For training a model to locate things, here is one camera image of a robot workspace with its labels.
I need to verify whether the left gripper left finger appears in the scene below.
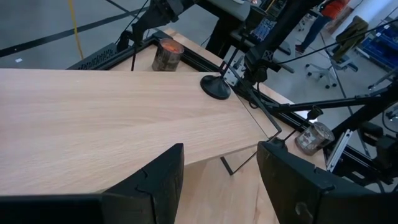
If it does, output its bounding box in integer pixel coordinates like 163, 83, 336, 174
102, 142, 185, 224

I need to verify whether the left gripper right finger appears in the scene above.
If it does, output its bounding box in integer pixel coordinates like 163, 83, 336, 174
256, 140, 336, 224

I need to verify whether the black metal candlestick holder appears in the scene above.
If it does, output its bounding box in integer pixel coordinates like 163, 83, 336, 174
200, 51, 240, 101
270, 105, 324, 149
116, 29, 139, 72

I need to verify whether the orange candle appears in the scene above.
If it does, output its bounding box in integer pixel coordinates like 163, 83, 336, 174
151, 37, 185, 72

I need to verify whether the backlit black keyboard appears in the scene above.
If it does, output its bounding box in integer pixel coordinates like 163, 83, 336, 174
250, 17, 278, 44

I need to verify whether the silver aluminium profile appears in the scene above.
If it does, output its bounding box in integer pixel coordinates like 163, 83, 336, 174
325, 129, 354, 172

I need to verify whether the grey desk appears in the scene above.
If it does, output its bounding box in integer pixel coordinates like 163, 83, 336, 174
198, 0, 259, 60

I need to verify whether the person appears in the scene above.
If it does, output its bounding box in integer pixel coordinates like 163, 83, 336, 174
294, 0, 351, 55

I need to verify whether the grey office chair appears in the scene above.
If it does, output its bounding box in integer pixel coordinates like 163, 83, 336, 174
304, 40, 360, 90

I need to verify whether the olive green jacket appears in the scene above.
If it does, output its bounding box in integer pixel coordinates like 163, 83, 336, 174
334, 15, 370, 63

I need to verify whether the blue storage bin rack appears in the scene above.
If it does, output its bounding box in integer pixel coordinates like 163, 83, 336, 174
360, 24, 398, 70

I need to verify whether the black perforated metal box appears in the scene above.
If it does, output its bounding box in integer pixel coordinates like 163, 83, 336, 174
67, 39, 153, 71

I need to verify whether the silver metal bracket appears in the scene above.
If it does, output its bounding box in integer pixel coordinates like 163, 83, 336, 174
222, 55, 245, 87

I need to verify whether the wooden shelf with black frame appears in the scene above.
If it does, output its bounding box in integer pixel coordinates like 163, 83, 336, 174
0, 61, 283, 197

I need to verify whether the yellow floor cable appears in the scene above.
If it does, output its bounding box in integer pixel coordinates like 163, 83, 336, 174
67, 0, 85, 60

